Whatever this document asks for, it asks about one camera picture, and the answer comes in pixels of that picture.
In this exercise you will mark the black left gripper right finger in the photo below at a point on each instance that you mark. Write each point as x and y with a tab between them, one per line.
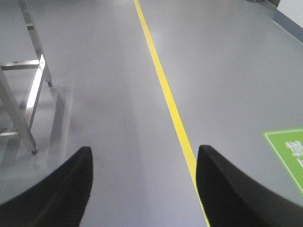
233	199

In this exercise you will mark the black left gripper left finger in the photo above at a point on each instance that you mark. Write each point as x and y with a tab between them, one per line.
59	200

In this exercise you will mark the green floor safety sign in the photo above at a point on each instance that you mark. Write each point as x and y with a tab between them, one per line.
287	144

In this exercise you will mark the stainless steel rack frame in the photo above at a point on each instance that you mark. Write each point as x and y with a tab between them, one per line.
26	83

